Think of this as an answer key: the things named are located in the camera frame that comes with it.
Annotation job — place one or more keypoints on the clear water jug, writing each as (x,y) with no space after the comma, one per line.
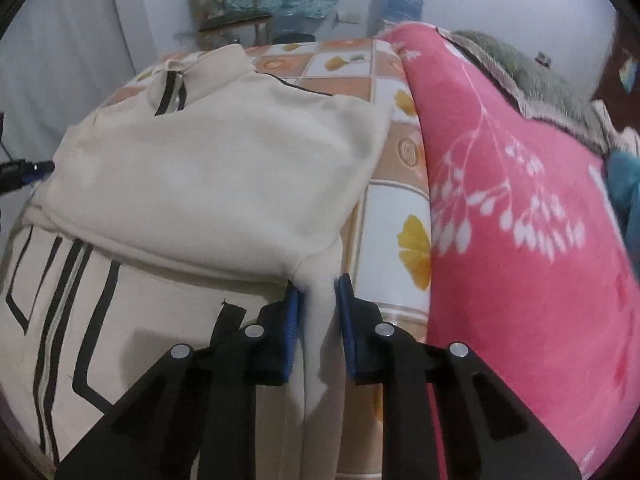
(290,25)

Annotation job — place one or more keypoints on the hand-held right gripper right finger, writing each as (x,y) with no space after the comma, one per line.
(350,330)

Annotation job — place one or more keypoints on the white wall socket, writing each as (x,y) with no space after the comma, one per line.
(348,17)

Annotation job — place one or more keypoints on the orange checked bed sheet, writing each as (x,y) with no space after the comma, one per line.
(385,240)

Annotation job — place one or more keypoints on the pink floral blanket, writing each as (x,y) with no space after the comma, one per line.
(525,260)

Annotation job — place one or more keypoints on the hanging cloth on door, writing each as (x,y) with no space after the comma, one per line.
(630,75)

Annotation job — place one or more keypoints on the brown door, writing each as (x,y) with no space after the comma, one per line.
(625,40)

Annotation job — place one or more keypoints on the wooden chair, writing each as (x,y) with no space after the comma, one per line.
(235,17)

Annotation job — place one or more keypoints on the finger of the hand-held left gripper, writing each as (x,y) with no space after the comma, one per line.
(20,172)

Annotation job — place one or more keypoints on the blue water bottle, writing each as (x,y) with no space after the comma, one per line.
(405,0)

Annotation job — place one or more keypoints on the small dark red box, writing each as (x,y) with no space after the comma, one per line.
(542,59)

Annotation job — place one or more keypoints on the grey-green pillow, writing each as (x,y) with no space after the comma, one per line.
(540,85)

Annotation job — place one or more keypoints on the cream zip jacket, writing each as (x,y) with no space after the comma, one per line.
(200,170)

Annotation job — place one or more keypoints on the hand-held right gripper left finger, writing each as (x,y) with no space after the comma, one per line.
(290,340)

